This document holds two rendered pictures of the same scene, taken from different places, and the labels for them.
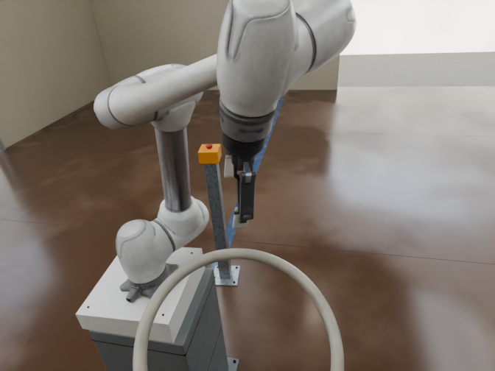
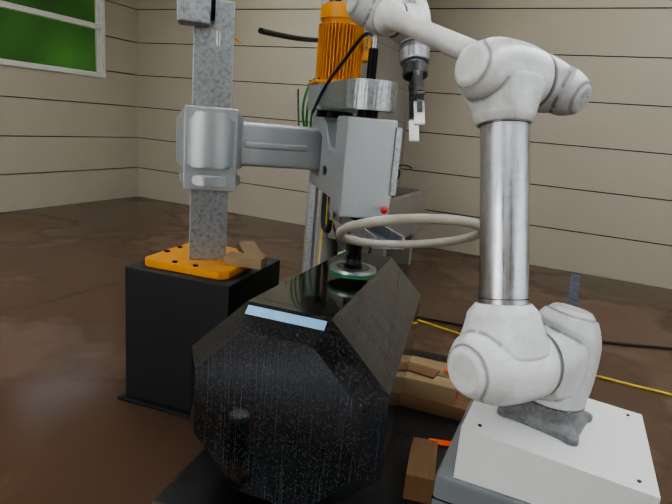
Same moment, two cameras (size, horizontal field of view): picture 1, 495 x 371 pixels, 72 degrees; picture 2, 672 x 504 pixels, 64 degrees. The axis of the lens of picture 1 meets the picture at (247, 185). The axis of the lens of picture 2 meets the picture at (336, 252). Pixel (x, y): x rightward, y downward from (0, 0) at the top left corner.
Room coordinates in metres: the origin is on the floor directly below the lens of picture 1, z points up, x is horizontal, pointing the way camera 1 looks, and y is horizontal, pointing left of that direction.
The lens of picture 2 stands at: (2.25, 0.11, 1.55)
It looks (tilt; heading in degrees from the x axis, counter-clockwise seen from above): 14 degrees down; 190
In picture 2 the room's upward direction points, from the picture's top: 5 degrees clockwise
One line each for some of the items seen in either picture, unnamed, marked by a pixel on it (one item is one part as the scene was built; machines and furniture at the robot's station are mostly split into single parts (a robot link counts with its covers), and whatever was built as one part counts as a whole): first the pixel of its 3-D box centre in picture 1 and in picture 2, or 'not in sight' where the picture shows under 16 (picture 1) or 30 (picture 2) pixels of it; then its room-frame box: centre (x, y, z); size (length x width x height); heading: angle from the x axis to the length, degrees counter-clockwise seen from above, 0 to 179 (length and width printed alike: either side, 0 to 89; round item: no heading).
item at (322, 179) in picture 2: not in sight; (344, 165); (-0.47, -0.36, 1.33); 0.74 x 0.23 x 0.49; 23
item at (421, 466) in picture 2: not in sight; (421, 468); (0.08, 0.20, 0.07); 0.30 x 0.12 x 0.12; 178
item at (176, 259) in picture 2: not in sight; (207, 258); (-0.42, -1.06, 0.76); 0.49 x 0.49 x 0.05; 83
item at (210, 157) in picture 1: (218, 218); not in sight; (1.88, 0.21, 0.54); 0.20 x 0.20 x 1.09; 83
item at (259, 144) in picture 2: not in sight; (249, 143); (-0.51, -0.88, 1.39); 0.74 x 0.34 x 0.25; 117
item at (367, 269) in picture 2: not in sight; (353, 268); (-0.11, -0.22, 0.90); 0.21 x 0.21 x 0.01
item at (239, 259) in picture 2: not in sight; (245, 260); (-0.33, -0.82, 0.81); 0.20 x 0.10 x 0.05; 91
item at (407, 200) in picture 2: not in sight; (379, 230); (-3.49, -0.44, 0.43); 1.30 x 0.62 x 0.86; 166
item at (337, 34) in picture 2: not in sight; (343, 47); (-0.72, -0.47, 1.93); 0.31 x 0.28 x 0.40; 113
